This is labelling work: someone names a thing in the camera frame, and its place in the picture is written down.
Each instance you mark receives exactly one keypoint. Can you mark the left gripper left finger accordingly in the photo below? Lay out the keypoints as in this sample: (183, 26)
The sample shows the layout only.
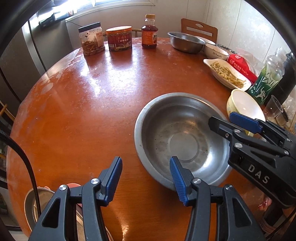
(76, 208)

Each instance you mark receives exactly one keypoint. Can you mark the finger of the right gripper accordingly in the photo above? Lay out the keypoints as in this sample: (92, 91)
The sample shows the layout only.
(231, 132)
(254, 123)

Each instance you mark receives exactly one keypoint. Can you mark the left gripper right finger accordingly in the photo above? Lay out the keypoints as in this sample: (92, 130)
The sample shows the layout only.
(234, 219)

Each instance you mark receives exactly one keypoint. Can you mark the pink bear plate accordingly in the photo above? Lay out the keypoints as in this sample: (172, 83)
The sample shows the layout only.
(73, 185)

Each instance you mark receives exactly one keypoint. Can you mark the yellow handled bowl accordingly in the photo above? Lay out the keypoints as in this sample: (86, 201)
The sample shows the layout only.
(242, 103)

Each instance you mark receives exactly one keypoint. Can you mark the steel pan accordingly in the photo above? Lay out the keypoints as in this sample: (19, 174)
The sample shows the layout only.
(46, 208)

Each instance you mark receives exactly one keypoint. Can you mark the wide-rim steel bowl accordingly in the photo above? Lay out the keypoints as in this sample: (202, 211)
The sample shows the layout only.
(176, 124)

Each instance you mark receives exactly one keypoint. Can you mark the clear plastic cup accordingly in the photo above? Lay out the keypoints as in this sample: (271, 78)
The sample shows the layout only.
(273, 108)

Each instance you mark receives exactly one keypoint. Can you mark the plastic bag of items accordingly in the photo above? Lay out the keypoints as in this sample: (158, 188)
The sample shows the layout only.
(290, 108)

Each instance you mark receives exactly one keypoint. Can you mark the green drink bottle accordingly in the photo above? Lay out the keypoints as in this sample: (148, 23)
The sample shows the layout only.
(270, 75)

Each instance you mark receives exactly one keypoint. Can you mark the black thermos flask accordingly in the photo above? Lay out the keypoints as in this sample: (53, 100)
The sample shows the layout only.
(282, 90)

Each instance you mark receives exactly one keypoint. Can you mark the white dish with food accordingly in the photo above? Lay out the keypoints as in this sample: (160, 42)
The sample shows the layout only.
(227, 75)

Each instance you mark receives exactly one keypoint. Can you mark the red tissue pack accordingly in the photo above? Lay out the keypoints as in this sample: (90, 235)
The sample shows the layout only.
(241, 65)

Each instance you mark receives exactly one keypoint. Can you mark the white ceramic bowl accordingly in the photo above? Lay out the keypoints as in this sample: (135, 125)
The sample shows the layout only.
(214, 52)

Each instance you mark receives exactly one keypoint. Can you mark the small steel bowl far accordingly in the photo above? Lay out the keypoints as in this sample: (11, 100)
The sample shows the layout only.
(186, 43)

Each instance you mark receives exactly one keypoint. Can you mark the wooden chair back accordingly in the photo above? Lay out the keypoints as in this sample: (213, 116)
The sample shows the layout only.
(199, 29)

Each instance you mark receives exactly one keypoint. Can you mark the wooden armchair left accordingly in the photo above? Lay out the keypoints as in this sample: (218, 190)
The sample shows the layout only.
(6, 114)

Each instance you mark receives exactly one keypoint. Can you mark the brown sauce bottle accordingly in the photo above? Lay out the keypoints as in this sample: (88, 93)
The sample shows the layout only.
(149, 32)

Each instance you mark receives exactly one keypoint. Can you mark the red lidded jar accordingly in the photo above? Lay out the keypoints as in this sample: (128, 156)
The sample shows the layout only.
(119, 38)

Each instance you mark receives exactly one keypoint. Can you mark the grey refrigerator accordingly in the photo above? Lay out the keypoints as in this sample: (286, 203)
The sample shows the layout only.
(32, 51)

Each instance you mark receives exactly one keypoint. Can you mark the clear jar black lid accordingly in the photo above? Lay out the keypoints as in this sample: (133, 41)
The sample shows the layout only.
(91, 38)

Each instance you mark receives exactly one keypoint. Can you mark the window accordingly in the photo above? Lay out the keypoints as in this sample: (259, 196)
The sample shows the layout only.
(75, 9)

